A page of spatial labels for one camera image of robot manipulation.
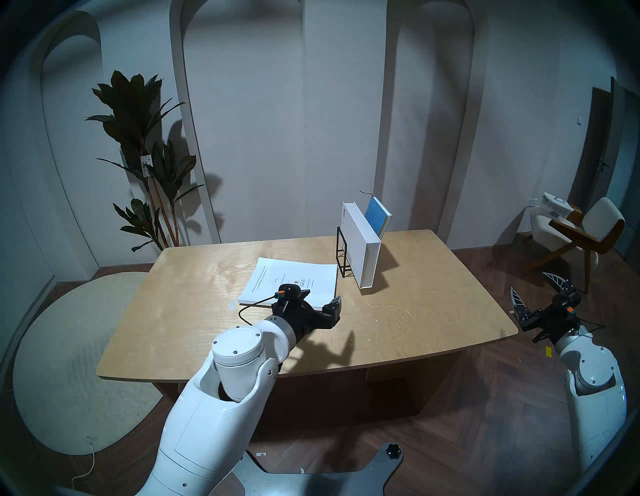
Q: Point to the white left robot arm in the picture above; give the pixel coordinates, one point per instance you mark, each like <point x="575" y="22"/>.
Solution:
<point x="210" y="425"/>

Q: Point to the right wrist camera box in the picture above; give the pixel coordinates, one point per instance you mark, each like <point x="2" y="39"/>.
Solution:
<point x="570" y="312"/>

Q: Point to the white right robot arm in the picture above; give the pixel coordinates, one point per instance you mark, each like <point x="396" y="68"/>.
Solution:
<point x="595" y="380"/>

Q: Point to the thin white paperback book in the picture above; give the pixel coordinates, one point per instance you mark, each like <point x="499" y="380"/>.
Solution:
<point x="295" y="275"/>

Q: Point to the white plant label tag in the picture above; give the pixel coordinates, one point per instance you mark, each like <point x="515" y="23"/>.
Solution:
<point x="146" y="166"/>

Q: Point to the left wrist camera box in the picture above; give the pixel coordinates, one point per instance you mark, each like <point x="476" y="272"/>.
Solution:
<point x="290" y="292"/>

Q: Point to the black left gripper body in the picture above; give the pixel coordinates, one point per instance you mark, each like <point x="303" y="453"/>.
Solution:
<point x="305" y="317"/>

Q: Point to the grey metal robot base plate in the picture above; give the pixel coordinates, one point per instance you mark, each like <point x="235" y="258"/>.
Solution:
<point x="325" y="482"/>

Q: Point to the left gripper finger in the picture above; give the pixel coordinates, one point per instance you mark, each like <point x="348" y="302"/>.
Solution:
<point x="334" y="310"/>

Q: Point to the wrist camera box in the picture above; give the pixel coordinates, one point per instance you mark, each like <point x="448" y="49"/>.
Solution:
<point x="570" y="312"/>
<point x="290" y="292"/>

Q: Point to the black base plate knob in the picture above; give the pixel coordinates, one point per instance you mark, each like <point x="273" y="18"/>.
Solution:
<point x="394" y="450"/>

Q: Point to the dark brown door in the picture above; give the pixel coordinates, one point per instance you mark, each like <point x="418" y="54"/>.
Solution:
<point x="597" y="150"/>

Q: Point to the round beige rug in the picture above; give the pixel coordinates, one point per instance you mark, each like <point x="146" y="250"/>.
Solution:
<point x="70" y="350"/>

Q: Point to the tall green potted plant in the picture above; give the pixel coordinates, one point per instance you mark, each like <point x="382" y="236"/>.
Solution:
<point x="145" y="150"/>

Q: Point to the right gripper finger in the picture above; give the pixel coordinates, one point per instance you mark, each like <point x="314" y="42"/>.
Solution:
<point x="520" y="307"/>
<point x="561" y="283"/>

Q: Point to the blue notebook with ribbon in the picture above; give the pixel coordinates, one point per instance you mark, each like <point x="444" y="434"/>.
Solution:
<point x="379" y="215"/>

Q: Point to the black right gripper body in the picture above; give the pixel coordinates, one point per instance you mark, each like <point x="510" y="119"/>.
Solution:
<point x="555" y="317"/>

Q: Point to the thick white hardcover book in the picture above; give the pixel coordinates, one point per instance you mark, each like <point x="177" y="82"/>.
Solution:
<point x="362" y="250"/>

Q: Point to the wooden armchair with white cushions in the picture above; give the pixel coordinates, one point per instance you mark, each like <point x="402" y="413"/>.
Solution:
<point x="600" y="220"/>

